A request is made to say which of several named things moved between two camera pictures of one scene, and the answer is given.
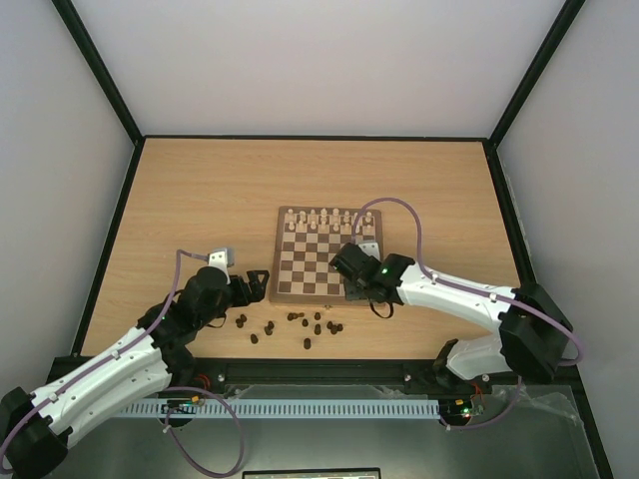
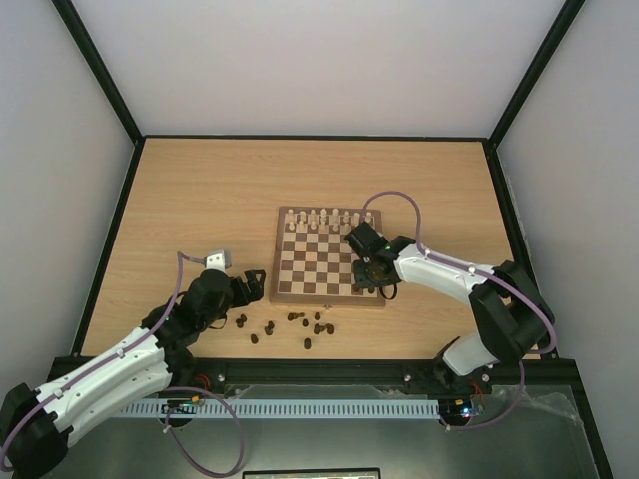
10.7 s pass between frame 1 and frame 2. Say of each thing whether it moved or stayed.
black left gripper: stayed
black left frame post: stayed
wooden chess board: stayed
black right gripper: moved
